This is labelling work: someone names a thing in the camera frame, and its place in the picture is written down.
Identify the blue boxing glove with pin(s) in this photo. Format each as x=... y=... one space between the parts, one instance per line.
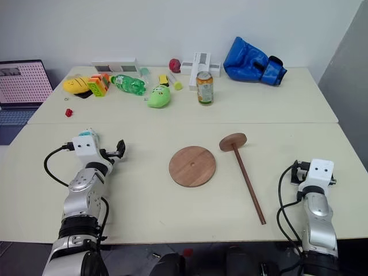
x=247 y=61

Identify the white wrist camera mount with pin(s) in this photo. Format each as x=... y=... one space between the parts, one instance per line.
x=317 y=174
x=84 y=148

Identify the yellow plush toy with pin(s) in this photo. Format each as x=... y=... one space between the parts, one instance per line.
x=75 y=84

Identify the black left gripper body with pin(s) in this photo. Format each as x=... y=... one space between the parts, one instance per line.
x=107 y=154

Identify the green plush toy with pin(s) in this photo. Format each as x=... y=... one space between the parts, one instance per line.
x=158 y=97

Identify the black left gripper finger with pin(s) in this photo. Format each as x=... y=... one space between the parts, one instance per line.
x=122 y=155
x=121 y=145

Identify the dark red round object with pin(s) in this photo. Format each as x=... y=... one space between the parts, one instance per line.
x=174 y=65

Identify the green and orange drink can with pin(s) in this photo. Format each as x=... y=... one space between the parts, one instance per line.
x=205 y=89

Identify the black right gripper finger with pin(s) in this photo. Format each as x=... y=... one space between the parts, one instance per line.
x=296 y=164
x=294 y=176

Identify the white cross-shaped block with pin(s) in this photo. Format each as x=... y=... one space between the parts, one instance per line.
x=215 y=69

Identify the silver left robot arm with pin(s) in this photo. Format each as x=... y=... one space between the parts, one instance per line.
x=82 y=198

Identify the clear tube with green cap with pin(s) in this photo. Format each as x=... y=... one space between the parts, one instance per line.
x=175 y=81

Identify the wide white box grey labels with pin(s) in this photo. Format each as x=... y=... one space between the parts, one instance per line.
x=115 y=64

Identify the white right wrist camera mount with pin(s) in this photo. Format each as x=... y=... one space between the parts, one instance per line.
x=317 y=174

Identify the green plastic bottle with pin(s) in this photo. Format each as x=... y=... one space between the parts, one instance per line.
x=129 y=84

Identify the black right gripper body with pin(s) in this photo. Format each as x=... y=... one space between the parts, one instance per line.
x=304 y=171

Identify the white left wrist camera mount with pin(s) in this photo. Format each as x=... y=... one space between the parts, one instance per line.
x=84 y=148

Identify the yellow toy car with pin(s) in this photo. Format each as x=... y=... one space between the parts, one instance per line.
x=163 y=80

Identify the round wooden disc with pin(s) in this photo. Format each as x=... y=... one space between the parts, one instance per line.
x=192 y=166

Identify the orange and green toy box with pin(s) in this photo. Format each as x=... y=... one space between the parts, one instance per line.
x=98 y=85

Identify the open laptop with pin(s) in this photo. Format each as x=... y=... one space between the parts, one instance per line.
x=20 y=86

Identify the small red toy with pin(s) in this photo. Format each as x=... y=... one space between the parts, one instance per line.
x=69 y=112

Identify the dark rounded shape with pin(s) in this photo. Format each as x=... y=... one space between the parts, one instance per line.
x=168 y=266

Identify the long white box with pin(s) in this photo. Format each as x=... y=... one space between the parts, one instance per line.
x=198 y=69

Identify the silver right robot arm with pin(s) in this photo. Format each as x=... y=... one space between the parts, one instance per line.
x=319 y=218

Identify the white and teal small box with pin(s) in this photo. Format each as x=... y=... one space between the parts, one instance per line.
x=87 y=133

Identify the wooden stick with disc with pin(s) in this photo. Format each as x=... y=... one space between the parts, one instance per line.
x=244 y=175

